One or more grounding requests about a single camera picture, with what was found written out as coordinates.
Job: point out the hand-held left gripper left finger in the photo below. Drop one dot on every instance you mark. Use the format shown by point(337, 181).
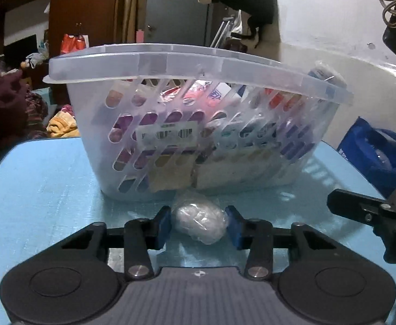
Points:
point(162, 226)

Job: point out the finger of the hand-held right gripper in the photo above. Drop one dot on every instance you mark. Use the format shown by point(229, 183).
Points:
point(353, 206)

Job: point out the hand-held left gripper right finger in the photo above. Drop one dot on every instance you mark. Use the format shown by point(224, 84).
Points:
point(235, 226)

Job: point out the white ball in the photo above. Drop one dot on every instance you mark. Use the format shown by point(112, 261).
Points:
point(199, 221)

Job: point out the white plastic laundry basket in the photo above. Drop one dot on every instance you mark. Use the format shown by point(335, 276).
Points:
point(198, 115)

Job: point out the white flat box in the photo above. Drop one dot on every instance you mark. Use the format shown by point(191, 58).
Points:
point(231, 172)

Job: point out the beige box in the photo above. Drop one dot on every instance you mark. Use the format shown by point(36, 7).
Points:
point(170, 172)

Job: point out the blue shopping bag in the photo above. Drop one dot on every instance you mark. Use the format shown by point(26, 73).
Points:
point(377, 152)

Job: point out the red packet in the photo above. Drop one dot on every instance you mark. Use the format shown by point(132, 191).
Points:
point(174, 95)

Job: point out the white blue-printed box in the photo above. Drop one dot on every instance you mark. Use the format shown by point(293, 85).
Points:
point(220, 94)

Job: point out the pink packet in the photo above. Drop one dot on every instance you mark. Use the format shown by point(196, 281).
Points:
point(198, 93)

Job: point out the yellow cloth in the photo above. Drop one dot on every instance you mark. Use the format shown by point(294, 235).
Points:
point(62, 125)

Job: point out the striped cloth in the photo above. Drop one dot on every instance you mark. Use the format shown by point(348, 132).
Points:
point(37, 111)

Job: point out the metal poles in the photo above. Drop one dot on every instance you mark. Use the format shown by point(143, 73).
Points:
point(223, 32)

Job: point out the maroon clothing pile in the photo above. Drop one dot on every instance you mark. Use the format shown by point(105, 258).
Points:
point(1, 108)

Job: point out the red and white hanging bag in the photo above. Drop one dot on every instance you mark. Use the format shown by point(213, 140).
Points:
point(74, 42)

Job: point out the grey door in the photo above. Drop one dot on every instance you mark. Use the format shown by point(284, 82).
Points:
point(176, 10)

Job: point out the black hanging garment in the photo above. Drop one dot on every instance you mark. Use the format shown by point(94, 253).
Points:
point(248, 0)

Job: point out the brown wooden wardrobe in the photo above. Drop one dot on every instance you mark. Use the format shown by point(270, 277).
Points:
point(82, 10)

